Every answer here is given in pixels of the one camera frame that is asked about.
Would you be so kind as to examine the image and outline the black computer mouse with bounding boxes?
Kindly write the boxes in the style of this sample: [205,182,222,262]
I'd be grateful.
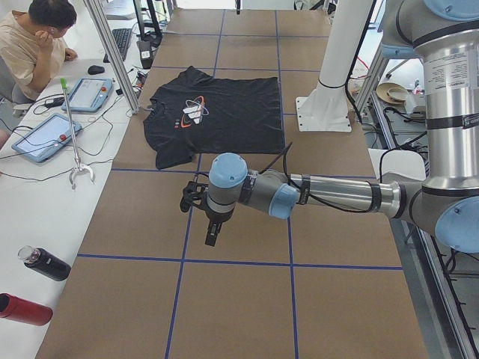
[88,65,105,75]

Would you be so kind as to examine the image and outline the near blue teach pendant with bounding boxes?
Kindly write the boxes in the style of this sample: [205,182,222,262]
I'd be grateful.
[11,114,71,163]

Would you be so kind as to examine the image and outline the far blue teach pendant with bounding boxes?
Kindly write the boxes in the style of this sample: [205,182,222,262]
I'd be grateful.
[68,78,113,113]

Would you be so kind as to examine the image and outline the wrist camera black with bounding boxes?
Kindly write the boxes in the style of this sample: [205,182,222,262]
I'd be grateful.
[180,181,208,212]

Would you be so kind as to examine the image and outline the black computer keyboard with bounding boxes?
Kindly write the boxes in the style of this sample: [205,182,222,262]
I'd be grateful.
[112,28,132,61]

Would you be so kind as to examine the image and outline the black water bottle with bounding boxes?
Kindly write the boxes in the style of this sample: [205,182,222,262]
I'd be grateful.
[17,245,71,281]

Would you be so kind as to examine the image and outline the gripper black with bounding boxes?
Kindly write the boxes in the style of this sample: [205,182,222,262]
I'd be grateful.
[205,209,234,246]

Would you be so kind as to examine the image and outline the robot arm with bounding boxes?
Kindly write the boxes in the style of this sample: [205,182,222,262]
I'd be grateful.
[201,1,478,253]

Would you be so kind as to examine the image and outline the red water bottle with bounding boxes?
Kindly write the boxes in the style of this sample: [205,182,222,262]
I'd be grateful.
[1,293,53,326]

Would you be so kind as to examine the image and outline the aluminium frame post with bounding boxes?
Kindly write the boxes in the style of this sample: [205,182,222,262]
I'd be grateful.
[83,0,140,114]

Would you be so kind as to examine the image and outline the blue teach pendant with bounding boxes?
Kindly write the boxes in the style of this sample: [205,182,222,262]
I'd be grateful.
[68,78,113,113]
[11,114,71,163]

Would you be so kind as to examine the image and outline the seated person beige shirt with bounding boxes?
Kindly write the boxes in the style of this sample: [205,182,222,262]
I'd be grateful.
[1,0,78,104]

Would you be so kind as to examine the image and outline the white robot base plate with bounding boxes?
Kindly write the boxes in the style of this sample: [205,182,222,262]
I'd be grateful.
[368,149,427,181]

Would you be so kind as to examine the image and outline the metal reacher grabber tool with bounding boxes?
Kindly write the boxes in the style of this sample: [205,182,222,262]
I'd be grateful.
[60,78,95,190]

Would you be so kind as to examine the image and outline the black power adapter box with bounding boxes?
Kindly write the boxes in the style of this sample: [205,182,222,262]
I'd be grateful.
[136,40,154,70]

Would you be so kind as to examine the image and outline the black graphic t-shirt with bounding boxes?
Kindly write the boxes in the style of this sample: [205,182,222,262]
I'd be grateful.
[144,67,284,169]

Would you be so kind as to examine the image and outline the wooden bowl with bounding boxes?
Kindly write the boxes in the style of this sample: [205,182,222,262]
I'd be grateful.
[376,82,409,105]

